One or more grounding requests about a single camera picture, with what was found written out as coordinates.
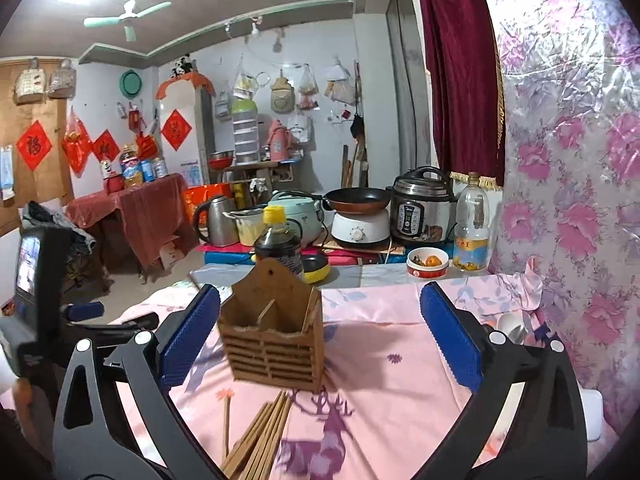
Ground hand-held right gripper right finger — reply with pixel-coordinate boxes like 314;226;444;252
420;281;586;480

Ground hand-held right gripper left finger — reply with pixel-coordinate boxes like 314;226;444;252
52;284;226;480

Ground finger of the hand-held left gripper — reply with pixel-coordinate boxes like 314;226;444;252
62;312;161;346
60;301;106;323

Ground wooden chopstick holder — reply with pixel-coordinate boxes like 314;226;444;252
217;258;326;393

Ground wooden chopstick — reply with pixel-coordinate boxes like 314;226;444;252
223;394;234;461

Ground pile of wooden chopsticks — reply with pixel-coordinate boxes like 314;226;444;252
220;390;293;480

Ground person's left hand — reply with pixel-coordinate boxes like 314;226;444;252
14;377;33;417

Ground dark clothes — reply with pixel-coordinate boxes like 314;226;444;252
20;201;98;261

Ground red and white bowl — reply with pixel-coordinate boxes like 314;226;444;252
406;247;449;278

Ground cardboard box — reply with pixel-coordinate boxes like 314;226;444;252
157;235;186;271

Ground blue mat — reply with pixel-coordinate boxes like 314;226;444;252
202;245;411;267

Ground pink deer print bedsheet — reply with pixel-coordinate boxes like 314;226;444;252
0;272;606;480

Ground clear plastic oil bottle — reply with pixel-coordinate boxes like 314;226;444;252
452;172;490;273

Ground table with red cloth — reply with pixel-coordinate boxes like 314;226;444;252
65;174;198;271

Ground steel electric kettle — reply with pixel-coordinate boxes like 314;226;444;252
192;195;240;247

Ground blue face masks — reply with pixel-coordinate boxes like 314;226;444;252
0;145;16;202

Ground steel pot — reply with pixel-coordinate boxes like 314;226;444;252
222;206;266;247

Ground dark soy sauce bottle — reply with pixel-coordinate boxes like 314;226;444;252
254;206;305;281

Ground steel pressure cooker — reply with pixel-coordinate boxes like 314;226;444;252
387;166;458;246

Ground orange gift bag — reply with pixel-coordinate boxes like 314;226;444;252
182;184;233;231

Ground red diamond paper poster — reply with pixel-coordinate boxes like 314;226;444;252
92;129;121;163
161;109;193;152
15;120;53;171

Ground white electric stove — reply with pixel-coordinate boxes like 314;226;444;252
331;207;391;248

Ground red hanging decoration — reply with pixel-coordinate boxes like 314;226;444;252
61;107;93;176

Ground yellow cooking oil bottle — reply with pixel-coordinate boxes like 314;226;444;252
119;144;143;188

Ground yellow plastic ladle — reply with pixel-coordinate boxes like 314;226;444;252
300;254;331;285

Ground pale blue rice cooker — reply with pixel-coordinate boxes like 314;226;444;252
267;191;326;248

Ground white plastic object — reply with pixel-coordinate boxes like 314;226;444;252
582;390;604;442

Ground brown frying pan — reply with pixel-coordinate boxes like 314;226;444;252
320;187;392;212

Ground white refrigerator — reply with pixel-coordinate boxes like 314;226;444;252
159;75;213;186

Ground beige hanging tote bag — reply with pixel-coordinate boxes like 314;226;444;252
14;57;48;106

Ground clear hanging bag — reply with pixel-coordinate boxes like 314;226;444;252
47;58;77;100

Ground stacked steel food container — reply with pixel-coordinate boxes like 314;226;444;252
231;97;261;165

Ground pink thermos flask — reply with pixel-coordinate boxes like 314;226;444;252
267;119;291;162

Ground green plastic basin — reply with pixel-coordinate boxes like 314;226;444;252
119;70;143;100

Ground white hanging bag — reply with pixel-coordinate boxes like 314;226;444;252
287;112;313;143

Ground orange refrigerator cover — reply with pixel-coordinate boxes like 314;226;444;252
155;72;216;101

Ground beige hanging pouch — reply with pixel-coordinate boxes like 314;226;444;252
270;70;296;113

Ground hanging plastic bag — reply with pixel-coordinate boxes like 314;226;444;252
231;55;261;101
297;65;321;111
325;60;358;106

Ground dark red curtain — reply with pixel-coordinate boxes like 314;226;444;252
417;0;506;188

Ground green ceiling fan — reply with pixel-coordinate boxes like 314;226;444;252
82;0;173;43

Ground floral plastic wall sheet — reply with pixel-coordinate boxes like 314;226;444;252
472;0;640;436

